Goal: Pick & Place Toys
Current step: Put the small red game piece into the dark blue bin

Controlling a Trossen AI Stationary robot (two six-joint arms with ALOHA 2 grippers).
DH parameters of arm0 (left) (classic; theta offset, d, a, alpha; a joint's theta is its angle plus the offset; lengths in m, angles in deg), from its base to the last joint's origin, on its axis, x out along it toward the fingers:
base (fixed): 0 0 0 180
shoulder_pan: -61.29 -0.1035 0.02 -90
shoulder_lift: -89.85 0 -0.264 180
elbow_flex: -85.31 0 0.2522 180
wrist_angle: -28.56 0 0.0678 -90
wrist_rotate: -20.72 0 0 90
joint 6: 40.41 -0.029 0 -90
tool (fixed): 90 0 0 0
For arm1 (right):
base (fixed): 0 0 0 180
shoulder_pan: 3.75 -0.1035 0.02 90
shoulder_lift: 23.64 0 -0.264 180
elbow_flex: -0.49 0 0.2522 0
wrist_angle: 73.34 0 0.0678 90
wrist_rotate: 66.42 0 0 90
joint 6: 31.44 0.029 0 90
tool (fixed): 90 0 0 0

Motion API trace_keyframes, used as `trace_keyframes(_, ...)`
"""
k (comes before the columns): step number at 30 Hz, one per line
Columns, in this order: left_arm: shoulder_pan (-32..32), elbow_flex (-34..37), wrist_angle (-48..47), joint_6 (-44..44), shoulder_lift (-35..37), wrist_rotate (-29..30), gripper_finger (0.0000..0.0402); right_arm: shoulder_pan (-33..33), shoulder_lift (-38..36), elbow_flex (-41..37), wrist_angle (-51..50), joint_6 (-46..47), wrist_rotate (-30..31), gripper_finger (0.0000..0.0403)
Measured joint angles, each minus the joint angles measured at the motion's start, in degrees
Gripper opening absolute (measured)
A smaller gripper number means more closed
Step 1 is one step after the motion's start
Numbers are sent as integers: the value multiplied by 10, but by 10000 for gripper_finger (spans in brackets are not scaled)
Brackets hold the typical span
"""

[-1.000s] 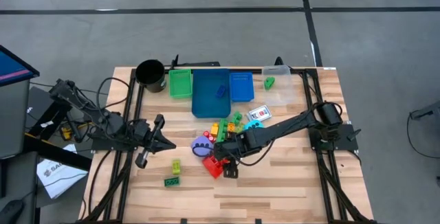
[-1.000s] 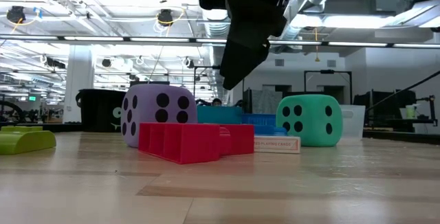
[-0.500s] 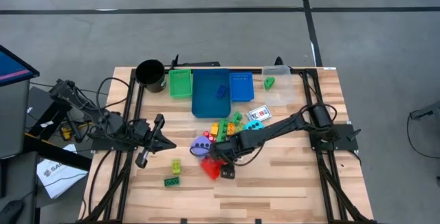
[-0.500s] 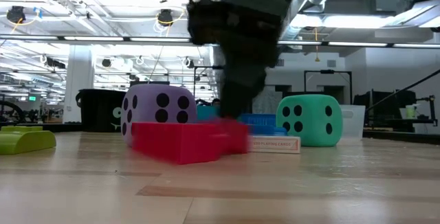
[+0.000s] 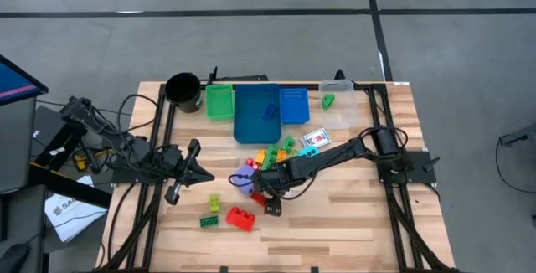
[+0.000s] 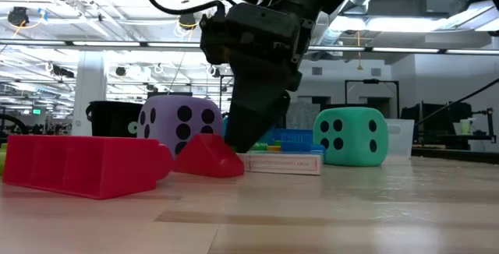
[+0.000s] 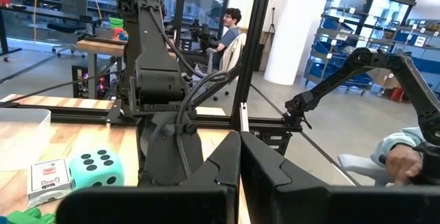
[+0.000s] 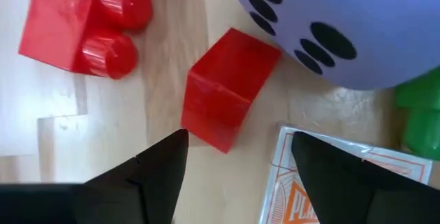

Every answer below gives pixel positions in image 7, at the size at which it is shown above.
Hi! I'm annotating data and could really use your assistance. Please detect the white chair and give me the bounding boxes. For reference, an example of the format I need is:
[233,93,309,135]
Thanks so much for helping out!
[206,32,248,101]

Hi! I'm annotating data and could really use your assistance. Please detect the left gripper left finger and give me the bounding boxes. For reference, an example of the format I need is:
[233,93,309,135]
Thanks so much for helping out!
[56,131,241,224]

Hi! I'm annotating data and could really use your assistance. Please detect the person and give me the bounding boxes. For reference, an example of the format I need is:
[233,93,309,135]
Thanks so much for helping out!
[206,7,243,67]

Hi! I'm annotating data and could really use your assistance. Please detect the computer tower with lights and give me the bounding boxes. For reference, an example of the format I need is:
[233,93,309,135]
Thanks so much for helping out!
[71,65,108,100]

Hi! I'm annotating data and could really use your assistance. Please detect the green cup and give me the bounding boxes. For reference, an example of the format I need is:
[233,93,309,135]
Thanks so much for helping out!
[108,16,124,30]

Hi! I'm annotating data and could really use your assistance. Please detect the blue storage shelving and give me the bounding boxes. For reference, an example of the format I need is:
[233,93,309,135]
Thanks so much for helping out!
[303,0,440,98]

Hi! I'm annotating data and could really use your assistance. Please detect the person's forearm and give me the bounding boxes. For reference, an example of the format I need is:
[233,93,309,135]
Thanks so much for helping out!
[369,126,427,161]

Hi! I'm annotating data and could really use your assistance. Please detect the white building column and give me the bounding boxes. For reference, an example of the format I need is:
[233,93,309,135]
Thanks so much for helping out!
[263,0,333,87]

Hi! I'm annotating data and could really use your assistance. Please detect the clear plastic container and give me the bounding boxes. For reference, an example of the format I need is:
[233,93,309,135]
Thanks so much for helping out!
[0,108,52,172]

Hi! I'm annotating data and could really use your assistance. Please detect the black office chair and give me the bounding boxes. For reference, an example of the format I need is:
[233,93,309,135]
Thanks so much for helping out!
[46,0,104,59]

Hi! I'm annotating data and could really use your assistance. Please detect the bright green building block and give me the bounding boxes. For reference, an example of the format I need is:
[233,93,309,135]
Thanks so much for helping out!
[5,207,57,224]

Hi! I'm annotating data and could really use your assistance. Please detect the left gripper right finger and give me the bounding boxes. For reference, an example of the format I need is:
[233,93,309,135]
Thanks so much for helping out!
[239,131,440,224]

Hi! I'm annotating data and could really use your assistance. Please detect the person's leg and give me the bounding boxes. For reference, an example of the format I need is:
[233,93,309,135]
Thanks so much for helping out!
[336,153,389,187]

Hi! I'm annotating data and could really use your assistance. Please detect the white red playing card box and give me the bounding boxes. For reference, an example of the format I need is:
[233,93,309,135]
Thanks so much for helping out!
[26,158,76,208]

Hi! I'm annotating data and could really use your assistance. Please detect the person's hand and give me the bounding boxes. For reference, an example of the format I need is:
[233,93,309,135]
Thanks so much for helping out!
[384,144,424,186]

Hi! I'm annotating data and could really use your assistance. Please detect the teal foam die black dots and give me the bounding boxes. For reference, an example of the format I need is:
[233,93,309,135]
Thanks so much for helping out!
[68,148,125,189]

